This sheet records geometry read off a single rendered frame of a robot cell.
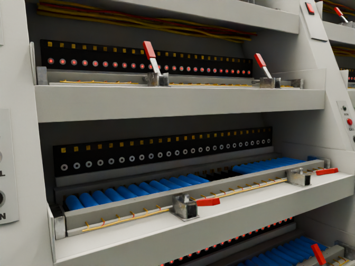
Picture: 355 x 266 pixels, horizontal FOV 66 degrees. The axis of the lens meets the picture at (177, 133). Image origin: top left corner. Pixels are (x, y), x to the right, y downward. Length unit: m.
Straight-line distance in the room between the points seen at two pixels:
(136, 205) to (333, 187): 0.41
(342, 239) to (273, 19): 0.53
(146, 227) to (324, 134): 0.50
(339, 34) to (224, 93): 0.53
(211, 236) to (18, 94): 0.31
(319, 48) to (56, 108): 0.63
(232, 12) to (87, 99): 0.37
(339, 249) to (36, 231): 0.61
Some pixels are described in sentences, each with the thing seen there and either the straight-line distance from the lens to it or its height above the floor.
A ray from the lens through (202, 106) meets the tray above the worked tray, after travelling 0.46.
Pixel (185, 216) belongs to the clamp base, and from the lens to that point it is 0.40.
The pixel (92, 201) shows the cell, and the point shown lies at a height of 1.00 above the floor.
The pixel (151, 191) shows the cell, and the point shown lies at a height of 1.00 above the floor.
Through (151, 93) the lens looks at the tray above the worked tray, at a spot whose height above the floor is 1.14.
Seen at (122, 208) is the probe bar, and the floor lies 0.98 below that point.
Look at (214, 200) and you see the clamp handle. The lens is 0.35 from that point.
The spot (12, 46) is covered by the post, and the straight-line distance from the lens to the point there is 0.40.
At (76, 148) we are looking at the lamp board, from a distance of 0.51.
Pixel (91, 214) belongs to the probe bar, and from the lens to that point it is 0.39.
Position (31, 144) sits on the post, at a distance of 0.35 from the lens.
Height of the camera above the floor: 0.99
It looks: 12 degrees up
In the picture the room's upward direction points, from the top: 12 degrees counter-clockwise
